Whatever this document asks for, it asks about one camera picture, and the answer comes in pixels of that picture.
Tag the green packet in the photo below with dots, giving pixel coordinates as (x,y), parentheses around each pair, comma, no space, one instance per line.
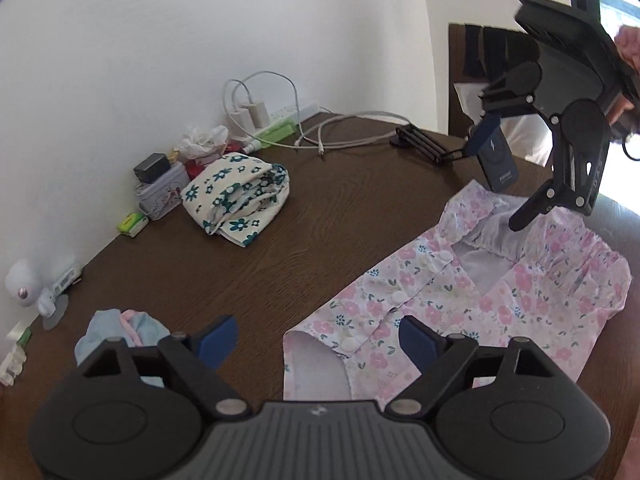
(132,223)

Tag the pink floral garment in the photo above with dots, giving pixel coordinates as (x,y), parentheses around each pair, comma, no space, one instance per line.
(480,305)

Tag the person's right hand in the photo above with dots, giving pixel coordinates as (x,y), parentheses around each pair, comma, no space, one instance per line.
(631,45)

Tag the white bag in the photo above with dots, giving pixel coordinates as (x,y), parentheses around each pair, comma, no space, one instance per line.
(520,132)

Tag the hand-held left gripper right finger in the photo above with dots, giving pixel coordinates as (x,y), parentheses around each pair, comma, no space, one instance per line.
(417,345)

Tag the white cloth with green flowers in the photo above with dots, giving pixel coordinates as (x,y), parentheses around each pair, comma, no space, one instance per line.
(232,195)

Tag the crumpled white tissue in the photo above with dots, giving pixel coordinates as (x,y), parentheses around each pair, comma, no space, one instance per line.
(202,141)

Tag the white robot figurine lamp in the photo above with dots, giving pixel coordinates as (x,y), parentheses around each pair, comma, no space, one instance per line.
(25,285)

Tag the pink and blue mesh shirt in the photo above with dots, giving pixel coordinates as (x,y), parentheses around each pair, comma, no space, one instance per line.
(107,330)

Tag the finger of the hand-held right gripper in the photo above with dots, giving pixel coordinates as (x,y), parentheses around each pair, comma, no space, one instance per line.
(484,132)
(565,187)

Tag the black charger block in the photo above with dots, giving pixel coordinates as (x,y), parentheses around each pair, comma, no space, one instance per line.
(151,167)

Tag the wooden chair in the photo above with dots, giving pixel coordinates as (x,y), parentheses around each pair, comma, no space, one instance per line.
(456,60)

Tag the white plastic holder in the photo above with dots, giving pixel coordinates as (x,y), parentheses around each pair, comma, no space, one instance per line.
(11,365)

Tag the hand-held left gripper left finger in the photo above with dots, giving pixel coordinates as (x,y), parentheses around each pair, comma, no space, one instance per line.
(220,340)

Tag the grey patterned tin box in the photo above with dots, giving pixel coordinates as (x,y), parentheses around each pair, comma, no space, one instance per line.
(162,195)

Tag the white power strip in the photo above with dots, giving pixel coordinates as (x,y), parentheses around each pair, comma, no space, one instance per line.
(300,111)

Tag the white charger plug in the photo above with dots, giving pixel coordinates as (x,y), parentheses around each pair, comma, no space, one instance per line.
(240,121)
(257,114)

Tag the small white device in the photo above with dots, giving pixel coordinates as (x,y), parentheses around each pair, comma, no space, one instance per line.
(65,280)

